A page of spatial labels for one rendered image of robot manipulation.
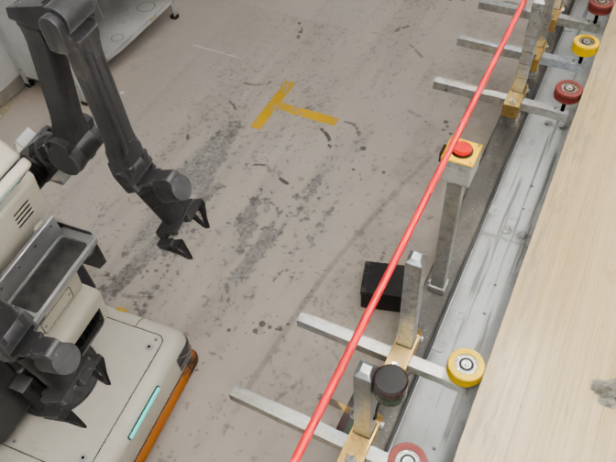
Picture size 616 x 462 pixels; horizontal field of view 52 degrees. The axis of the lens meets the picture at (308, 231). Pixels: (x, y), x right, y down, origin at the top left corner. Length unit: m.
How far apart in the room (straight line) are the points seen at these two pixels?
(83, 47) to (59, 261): 0.55
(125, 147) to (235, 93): 2.20
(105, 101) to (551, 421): 1.08
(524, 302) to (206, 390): 1.32
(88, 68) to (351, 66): 2.51
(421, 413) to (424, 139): 1.77
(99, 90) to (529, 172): 1.44
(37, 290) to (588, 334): 1.23
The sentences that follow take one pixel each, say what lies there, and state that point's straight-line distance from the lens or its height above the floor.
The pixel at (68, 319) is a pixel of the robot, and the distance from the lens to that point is 1.75.
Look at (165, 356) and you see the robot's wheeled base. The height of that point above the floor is 0.27.
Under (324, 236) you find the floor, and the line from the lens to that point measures 2.76.
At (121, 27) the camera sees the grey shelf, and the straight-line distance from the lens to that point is 3.95.
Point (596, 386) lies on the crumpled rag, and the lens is 1.48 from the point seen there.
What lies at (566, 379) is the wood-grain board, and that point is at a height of 0.90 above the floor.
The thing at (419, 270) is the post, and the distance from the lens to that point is 1.25.
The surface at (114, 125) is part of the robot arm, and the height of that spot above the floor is 1.36.
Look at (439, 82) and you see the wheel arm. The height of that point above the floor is 0.82.
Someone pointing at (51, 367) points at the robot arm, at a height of 1.20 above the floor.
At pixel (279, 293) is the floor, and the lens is 2.60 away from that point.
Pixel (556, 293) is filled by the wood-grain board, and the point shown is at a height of 0.90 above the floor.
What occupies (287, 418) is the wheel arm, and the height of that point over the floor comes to 0.86.
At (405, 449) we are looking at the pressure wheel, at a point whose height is 0.91.
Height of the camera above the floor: 2.18
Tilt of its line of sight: 51 degrees down
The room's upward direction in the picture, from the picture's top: 6 degrees counter-clockwise
